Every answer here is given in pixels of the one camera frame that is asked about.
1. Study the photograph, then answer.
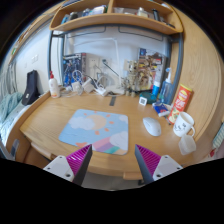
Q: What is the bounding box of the sky print mouse pad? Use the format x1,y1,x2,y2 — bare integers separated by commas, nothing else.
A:
58,108,130,156

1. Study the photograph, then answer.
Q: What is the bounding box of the clear plastic cup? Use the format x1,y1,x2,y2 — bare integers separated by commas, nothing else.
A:
178,134,197,156

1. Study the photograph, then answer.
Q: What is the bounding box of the round green tin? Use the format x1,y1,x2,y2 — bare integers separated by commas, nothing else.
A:
147,93,160,104

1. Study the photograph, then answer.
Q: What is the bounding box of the blue spray bottle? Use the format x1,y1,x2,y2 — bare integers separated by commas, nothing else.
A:
159,67,174,104

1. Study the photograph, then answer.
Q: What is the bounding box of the small white cube clock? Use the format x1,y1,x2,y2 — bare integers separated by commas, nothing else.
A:
138,96,148,107

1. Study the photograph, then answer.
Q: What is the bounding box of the white power strip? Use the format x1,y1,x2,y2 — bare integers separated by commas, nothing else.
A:
94,87,109,98

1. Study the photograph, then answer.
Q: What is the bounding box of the white bottle with red cap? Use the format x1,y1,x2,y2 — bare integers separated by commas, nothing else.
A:
48,70,61,99

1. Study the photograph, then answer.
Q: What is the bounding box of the white mug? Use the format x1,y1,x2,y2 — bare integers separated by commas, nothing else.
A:
172,111,196,138

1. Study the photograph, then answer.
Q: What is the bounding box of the white desk lamp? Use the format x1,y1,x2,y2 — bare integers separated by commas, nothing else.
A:
74,37,126,96

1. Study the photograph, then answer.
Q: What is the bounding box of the light grey computer mouse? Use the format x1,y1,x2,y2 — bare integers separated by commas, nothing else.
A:
142,116,162,137

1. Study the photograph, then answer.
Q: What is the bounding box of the wooden shelf unit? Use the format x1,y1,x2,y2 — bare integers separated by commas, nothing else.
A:
49,0,184,36

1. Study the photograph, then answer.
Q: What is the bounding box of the white tube with blue cap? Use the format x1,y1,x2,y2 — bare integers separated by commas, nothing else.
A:
151,71,163,98

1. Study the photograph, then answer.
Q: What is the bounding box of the blue tissue packet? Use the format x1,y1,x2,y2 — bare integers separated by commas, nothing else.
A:
152,102,172,118

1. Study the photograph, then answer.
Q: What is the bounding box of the colourful printed box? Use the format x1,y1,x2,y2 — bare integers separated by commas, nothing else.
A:
138,48,164,92

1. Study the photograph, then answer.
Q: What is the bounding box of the teal blanket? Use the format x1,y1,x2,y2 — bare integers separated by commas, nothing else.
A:
0,92,24,134

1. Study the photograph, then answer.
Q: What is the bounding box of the red chips can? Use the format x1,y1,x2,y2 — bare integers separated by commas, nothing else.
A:
167,84,193,125

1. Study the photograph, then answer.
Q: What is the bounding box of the tan robot model figure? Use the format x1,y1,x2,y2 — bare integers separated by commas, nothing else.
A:
123,60,143,97

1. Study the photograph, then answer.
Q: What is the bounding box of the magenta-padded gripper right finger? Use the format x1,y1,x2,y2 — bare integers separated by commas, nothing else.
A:
134,144,184,185

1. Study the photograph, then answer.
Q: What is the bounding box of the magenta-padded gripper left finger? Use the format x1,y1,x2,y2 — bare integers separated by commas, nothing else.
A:
43,143,93,186

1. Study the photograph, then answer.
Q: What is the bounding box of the black bag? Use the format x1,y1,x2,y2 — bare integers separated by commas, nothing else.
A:
21,69,40,106

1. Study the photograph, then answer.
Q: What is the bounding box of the blue model kit box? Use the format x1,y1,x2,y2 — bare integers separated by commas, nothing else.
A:
61,52,87,88

